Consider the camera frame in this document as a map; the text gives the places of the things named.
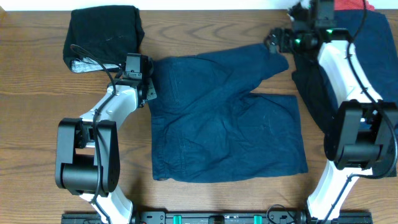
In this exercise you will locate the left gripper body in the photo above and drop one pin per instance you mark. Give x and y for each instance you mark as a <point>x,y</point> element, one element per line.
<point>147,84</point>

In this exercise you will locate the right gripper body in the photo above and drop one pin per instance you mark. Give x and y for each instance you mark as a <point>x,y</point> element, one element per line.
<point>290,43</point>

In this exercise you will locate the navy blue shorts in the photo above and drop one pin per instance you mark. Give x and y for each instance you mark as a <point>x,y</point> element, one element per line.
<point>209,125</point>

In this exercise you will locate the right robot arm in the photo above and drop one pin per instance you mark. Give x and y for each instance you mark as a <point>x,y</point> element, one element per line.
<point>359,134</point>

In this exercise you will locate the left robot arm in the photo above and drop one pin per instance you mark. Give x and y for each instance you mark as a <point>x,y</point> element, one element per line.
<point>87,157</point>

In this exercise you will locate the black garment in pile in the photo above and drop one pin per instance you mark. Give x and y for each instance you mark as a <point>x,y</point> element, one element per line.
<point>315,89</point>

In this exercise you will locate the red garment in pile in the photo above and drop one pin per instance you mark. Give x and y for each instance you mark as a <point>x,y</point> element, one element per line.
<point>343,5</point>

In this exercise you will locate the folded black garment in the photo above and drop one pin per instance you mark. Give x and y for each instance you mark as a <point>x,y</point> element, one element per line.
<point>109,33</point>

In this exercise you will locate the navy garment in pile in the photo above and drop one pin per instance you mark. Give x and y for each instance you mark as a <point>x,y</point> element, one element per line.
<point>377,54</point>

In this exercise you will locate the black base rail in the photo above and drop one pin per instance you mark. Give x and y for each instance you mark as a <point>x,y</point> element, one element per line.
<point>219,218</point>

